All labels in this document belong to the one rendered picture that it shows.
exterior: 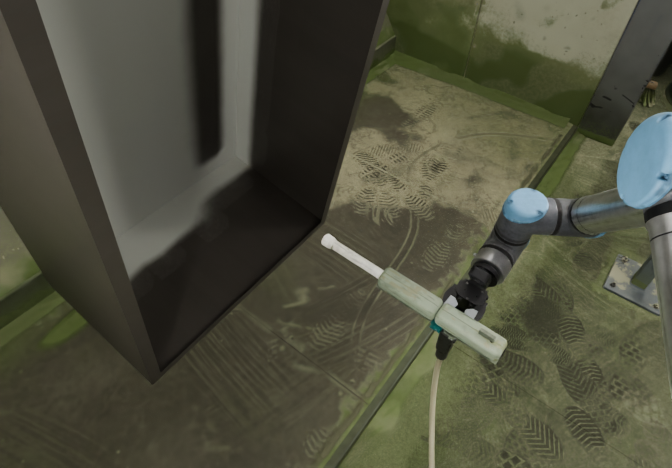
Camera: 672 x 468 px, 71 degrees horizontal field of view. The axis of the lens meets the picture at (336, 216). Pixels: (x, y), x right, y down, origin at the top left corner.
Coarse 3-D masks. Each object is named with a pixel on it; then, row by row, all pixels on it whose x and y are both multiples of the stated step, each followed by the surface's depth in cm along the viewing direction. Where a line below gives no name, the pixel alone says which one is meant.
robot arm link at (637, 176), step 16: (640, 128) 58; (656, 128) 55; (640, 144) 58; (656, 144) 54; (624, 160) 61; (640, 160) 57; (656, 160) 54; (624, 176) 60; (640, 176) 56; (656, 176) 53; (624, 192) 59; (640, 192) 56; (656, 192) 54; (640, 208) 57; (656, 208) 55; (656, 224) 55; (656, 240) 55; (656, 256) 55; (656, 272) 55; (656, 288) 56
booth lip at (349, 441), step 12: (564, 144) 229; (552, 156) 222; (540, 180) 212; (468, 276) 174; (420, 336) 157; (420, 348) 155; (408, 360) 151; (396, 372) 149; (384, 384) 146; (396, 384) 149; (384, 396) 144; (372, 408) 141; (360, 420) 138; (360, 432) 137; (348, 444) 134; (336, 456) 132
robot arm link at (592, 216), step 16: (608, 192) 95; (560, 208) 110; (576, 208) 106; (592, 208) 99; (608, 208) 93; (624, 208) 88; (560, 224) 110; (576, 224) 107; (592, 224) 101; (608, 224) 95; (624, 224) 91; (640, 224) 87
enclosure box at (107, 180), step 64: (0, 0) 32; (64, 0) 73; (128, 0) 82; (192, 0) 93; (256, 0) 101; (320, 0) 91; (384, 0) 80; (0, 64) 40; (64, 64) 79; (128, 64) 90; (192, 64) 104; (256, 64) 113; (320, 64) 100; (0, 128) 52; (64, 128) 43; (128, 128) 100; (192, 128) 118; (256, 128) 128; (320, 128) 112; (0, 192) 77; (64, 192) 51; (128, 192) 113; (192, 192) 133; (256, 192) 137; (320, 192) 127; (64, 256) 75; (128, 256) 118; (192, 256) 121; (256, 256) 124; (128, 320) 75; (192, 320) 111
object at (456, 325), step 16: (336, 240) 118; (352, 256) 115; (368, 272) 113; (384, 272) 111; (384, 288) 111; (400, 288) 108; (416, 288) 108; (416, 304) 106; (432, 304) 105; (448, 304) 105; (448, 320) 102; (464, 320) 102; (448, 336) 107; (464, 336) 101; (480, 336) 100; (496, 336) 100; (448, 352) 114; (480, 352) 101; (496, 352) 98
